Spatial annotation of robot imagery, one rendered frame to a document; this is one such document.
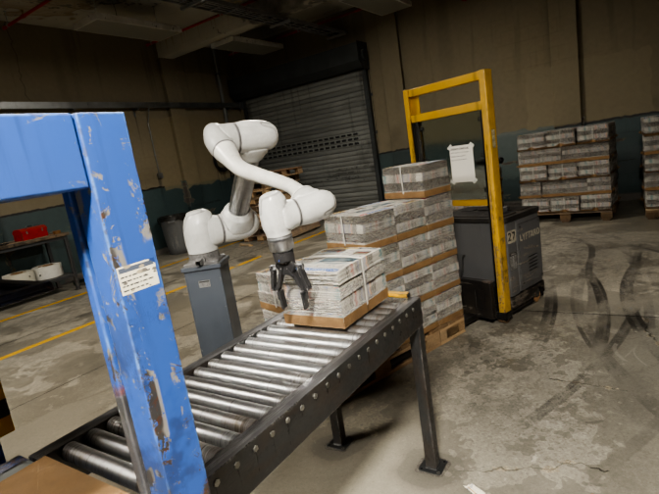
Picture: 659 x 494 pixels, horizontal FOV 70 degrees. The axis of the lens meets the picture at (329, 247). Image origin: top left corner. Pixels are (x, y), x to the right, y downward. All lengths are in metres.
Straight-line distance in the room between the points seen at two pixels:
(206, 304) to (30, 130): 1.93
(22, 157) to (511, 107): 8.80
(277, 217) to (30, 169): 1.06
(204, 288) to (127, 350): 1.77
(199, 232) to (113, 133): 1.76
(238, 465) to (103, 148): 0.80
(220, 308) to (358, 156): 8.03
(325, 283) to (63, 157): 1.23
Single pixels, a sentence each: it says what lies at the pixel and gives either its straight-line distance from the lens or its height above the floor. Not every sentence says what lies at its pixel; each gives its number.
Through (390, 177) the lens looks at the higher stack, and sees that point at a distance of 3.46.
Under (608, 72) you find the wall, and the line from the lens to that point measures 9.01.
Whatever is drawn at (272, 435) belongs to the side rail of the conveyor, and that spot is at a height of 0.77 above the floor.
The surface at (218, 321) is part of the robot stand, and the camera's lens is 2.54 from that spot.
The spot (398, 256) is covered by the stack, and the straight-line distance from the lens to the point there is 3.11.
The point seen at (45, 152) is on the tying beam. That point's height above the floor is 1.50.
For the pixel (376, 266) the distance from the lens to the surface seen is 1.99.
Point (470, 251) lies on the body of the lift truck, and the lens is 4.01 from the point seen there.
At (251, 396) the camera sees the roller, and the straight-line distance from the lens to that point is 1.48.
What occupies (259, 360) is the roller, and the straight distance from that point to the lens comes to 1.70.
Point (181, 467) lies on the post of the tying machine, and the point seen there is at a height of 1.01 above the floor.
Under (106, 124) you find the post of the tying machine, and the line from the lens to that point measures 0.73.
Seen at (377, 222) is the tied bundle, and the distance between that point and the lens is 2.95.
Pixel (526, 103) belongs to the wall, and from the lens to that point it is 9.14.
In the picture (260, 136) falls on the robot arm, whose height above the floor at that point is 1.56.
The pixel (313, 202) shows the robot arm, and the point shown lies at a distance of 1.68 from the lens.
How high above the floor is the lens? 1.45
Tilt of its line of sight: 11 degrees down
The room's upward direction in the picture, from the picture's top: 9 degrees counter-clockwise
